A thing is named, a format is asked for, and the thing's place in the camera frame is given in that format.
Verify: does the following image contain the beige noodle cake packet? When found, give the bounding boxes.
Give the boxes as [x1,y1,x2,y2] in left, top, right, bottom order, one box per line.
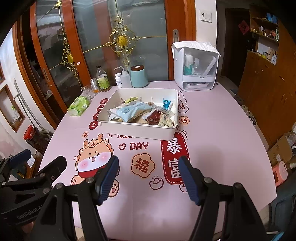
[131,115,148,125]

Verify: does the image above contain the wooden cabinet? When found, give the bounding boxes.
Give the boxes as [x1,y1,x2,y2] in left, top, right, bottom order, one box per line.
[237,21,296,147]

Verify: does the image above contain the red lid floor container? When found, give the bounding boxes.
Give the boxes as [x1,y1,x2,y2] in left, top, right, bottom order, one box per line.
[23,125,49,155]

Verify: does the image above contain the white squeeze wash bottle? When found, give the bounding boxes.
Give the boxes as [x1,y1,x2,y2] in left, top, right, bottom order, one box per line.
[114,66,132,88]

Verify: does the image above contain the pink piggy bank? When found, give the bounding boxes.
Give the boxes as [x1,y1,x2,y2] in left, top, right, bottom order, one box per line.
[273,161,288,187]

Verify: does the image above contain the glass bottle green label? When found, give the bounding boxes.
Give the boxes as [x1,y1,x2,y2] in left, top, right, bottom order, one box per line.
[96,65,110,92]

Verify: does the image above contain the white plastic storage bin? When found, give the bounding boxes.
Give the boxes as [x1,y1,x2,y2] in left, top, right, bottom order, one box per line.
[98,88,178,141]

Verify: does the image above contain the white dispenser box appliance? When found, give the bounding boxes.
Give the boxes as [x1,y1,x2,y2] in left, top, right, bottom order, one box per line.
[171,41,221,91]

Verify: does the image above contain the green wet wipes pack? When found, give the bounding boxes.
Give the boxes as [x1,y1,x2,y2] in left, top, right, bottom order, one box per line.
[67,96,90,116]

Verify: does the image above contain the teal canister brown lid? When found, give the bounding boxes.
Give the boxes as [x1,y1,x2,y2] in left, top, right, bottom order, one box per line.
[130,65,149,88]

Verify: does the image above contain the brown white chocolate packet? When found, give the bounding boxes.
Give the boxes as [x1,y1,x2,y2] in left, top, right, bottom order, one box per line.
[145,110,161,126]

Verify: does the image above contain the clear drinking glass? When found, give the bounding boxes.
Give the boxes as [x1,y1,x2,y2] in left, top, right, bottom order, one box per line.
[81,84,95,100]

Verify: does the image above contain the small green snack packet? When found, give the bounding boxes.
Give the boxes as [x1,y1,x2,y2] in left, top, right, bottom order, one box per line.
[123,97,138,104]

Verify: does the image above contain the cardboard box on floor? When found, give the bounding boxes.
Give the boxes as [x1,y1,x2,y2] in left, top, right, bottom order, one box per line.
[267,132,295,167]

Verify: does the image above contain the small white pill bottle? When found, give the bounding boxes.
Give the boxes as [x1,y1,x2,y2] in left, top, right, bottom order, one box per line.
[115,73,122,88]

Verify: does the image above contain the light blue snack bag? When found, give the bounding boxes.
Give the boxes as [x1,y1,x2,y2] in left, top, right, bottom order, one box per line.
[119,101,152,122]

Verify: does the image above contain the small blue candy packet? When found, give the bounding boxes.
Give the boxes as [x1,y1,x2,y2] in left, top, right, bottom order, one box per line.
[163,99,171,110]

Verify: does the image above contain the small silver tin can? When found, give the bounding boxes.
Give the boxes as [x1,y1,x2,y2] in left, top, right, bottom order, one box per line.
[90,78,100,94]

